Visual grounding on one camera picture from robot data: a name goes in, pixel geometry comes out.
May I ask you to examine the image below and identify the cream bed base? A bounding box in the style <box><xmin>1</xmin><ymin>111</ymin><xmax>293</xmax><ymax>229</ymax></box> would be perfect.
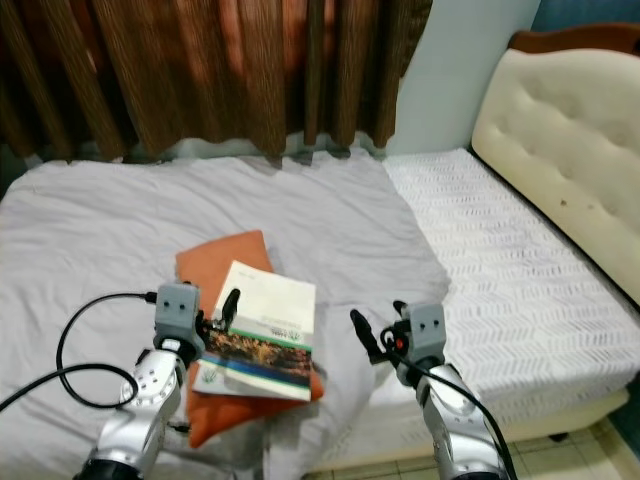
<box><xmin>310</xmin><ymin>395</ymin><xmax>631</xmax><ymax>473</ymax></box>

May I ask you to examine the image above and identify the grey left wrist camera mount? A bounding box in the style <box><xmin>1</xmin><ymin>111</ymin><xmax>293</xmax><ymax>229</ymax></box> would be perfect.
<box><xmin>155</xmin><ymin>282</ymin><xmax>202</xmax><ymax>342</ymax></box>

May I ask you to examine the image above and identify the grey blanket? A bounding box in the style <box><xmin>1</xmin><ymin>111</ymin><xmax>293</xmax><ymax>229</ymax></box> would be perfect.
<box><xmin>0</xmin><ymin>150</ymin><xmax>452</xmax><ymax>480</ymax></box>

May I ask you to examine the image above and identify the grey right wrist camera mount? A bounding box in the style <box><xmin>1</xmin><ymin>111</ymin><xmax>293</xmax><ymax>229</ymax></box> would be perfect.
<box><xmin>405</xmin><ymin>303</ymin><xmax>449</xmax><ymax>364</ymax></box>

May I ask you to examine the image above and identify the white patterned mattress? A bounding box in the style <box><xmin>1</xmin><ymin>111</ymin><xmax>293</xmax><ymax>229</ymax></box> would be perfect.
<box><xmin>310</xmin><ymin>148</ymin><xmax>640</xmax><ymax>441</ymax></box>

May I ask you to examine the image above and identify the orange pillow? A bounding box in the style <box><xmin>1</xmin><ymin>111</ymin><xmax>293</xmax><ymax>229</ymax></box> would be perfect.
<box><xmin>175</xmin><ymin>230</ymin><xmax>327</xmax><ymax>450</ymax></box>

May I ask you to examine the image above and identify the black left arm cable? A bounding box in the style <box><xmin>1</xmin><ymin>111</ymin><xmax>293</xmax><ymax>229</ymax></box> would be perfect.
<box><xmin>0</xmin><ymin>291</ymin><xmax>161</xmax><ymax>413</ymax></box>

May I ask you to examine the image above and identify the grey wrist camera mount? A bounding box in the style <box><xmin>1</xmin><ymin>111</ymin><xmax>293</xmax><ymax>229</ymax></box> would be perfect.
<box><xmin>155</xmin><ymin>282</ymin><xmax>202</xmax><ymax>342</ymax></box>
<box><xmin>405</xmin><ymin>303</ymin><xmax>449</xmax><ymax>364</ymax></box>

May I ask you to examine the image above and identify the cream tufted headboard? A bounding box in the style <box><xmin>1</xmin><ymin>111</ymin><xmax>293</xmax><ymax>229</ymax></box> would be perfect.
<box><xmin>472</xmin><ymin>22</ymin><xmax>640</xmax><ymax>307</ymax></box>

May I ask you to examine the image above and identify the white picture book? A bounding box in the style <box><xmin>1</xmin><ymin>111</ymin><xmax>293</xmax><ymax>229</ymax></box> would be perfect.
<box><xmin>200</xmin><ymin>260</ymin><xmax>317</xmax><ymax>403</ymax></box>

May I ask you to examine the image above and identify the brown striped curtain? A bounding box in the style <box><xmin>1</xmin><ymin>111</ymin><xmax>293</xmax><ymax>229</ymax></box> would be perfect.
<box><xmin>0</xmin><ymin>0</ymin><xmax>434</xmax><ymax>163</ymax></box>

